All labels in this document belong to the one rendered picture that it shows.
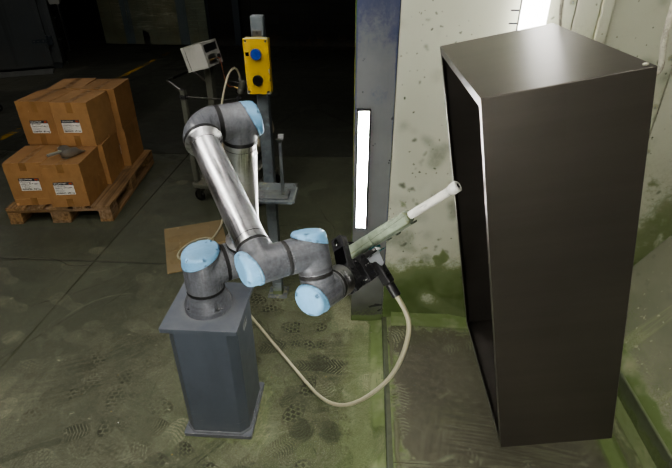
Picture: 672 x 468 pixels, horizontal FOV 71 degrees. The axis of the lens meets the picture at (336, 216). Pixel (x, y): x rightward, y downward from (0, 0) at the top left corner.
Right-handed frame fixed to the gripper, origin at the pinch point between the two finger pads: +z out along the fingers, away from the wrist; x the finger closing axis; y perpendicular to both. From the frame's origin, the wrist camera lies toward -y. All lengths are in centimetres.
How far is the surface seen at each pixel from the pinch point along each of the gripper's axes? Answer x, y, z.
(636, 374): 12, 113, 105
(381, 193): -33, -21, 81
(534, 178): 56, 6, -10
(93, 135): -233, -199, 94
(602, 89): 77, -2, -8
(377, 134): -13, -44, 74
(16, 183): -275, -192, 43
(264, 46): -26, -106, 54
